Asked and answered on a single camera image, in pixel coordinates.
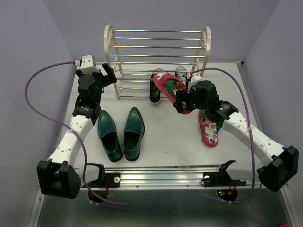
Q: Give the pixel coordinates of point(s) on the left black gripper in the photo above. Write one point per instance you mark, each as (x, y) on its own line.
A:
(111, 78)

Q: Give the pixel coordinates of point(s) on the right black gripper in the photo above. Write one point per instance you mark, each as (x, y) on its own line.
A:
(182, 95)

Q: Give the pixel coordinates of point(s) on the pink kids sandal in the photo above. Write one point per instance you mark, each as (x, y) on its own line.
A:
(209, 130)
(169, 84)

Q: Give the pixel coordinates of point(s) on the black sneaker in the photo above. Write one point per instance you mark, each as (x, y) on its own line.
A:
(154, 94)
(182, 74)

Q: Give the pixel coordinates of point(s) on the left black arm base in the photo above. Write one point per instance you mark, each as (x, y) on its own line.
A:
(102, 185)

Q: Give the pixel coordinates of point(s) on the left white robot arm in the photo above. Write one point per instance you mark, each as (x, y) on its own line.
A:
(56, 175)

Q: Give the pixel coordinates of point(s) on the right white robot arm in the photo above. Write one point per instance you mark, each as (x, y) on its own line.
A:
(278, 163)

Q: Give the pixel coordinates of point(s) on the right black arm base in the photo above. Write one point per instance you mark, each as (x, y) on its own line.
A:
(227, 187)

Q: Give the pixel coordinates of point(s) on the cream and chrome shoe shelf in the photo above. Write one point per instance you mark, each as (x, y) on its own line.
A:
(135, 54)

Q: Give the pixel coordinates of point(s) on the left green loafer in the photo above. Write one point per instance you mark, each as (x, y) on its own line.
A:
(107, 134)

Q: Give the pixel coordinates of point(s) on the green loafer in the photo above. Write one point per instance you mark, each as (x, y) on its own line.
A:
(133, 134)
(107, 134)

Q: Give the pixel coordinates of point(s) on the right green loafer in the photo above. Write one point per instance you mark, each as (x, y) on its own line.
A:
(133, 134)

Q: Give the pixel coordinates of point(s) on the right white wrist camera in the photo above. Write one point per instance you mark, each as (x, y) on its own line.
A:
(194, 77)

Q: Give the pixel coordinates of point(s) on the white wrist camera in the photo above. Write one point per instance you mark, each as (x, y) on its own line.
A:
(86, 65)
(194, 77)

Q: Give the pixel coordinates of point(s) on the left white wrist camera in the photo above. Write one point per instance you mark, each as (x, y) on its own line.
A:
(86, 65)

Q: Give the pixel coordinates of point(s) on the aluminium mounting rail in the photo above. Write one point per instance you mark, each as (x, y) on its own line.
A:
(164, 178)

